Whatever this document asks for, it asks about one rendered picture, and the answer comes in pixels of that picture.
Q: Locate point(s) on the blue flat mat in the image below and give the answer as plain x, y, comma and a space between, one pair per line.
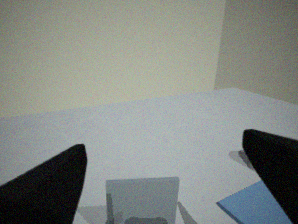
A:
254, 205

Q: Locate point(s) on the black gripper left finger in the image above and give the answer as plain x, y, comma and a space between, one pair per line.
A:
48, 193

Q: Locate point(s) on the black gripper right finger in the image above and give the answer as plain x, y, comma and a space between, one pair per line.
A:
275, 159

